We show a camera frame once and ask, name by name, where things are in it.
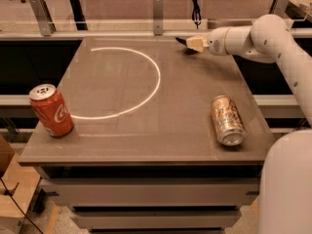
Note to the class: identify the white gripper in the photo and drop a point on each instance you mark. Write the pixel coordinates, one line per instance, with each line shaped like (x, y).
(216, 43)

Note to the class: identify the dark rxbar chocolate wrapper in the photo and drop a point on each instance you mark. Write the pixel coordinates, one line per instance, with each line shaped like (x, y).
(187, 50)

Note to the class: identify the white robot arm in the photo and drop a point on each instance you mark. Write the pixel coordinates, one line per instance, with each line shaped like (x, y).
(285, 196)

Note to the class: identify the orange soda can lying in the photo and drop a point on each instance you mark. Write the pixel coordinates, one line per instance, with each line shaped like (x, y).
(229, 128)

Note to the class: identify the red coke can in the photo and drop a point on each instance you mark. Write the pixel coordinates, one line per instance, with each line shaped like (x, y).
(49, 106)

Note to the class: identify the upper grey drawer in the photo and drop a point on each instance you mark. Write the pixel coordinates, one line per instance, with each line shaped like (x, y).
(127, 192)

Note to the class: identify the grey drawer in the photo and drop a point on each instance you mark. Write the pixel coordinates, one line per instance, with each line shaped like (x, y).
(156, 220)
(127, 192)

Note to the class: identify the lower grey drawer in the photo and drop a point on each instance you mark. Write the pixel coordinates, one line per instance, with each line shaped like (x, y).
(156, 220)

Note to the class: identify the cardboard box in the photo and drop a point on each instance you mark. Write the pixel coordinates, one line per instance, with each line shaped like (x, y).
(17, 190)

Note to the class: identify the middle metal rail bracket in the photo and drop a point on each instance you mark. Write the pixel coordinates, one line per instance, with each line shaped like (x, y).
(158, 17)

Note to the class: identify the metal rail bracket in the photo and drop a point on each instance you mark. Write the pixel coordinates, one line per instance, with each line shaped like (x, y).
(158, 17)
(44, 19)
(279, 7)

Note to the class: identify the right metal rail bracket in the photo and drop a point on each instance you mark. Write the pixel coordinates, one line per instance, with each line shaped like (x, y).
(279, 7)

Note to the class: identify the left metal rail bracket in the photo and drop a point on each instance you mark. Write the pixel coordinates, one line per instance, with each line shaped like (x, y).
(44, 19)

